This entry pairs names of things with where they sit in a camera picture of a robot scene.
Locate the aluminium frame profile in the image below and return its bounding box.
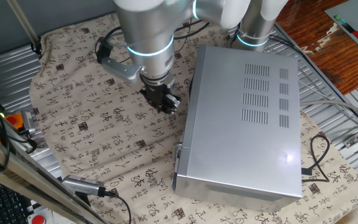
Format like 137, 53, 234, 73
0, 127, 106, 224

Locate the black exterior camera cable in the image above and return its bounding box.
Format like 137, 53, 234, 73
103, 189, 132, 224

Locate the gray exterior camera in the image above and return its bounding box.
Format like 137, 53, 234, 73
62, 174, 108, 198

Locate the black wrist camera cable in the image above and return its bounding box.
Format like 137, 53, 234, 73
94, 19, 211, 65

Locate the silver microwave body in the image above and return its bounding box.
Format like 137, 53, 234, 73
171, 45, 303, 214

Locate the orange block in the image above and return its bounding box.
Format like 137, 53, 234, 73
4, 112, 24, 130

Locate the thin metal pole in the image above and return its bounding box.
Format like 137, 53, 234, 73
6, 0, 42, 48

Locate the gray ribbed device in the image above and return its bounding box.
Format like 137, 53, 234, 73
21, 110, 40, 135

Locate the black toy brick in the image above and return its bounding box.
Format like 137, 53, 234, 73
341, 22, 356, 34

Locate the black keyboard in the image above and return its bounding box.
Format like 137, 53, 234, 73
0, 173, 33, 224

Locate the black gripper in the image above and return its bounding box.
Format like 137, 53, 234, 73
139, 81, 181, 115

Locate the gray box red mushroom button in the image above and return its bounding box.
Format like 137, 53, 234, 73
26, 213, 48, 224

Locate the black microwave power cable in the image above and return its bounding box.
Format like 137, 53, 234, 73
301, 134, 331, 184

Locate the beige calligraphy tablecloth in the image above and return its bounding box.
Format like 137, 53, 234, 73
29, 12, 358, 224

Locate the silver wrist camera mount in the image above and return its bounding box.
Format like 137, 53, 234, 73
100, 57, 143, 85

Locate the gray cable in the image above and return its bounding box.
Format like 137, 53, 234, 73
298, 99, 358, 123

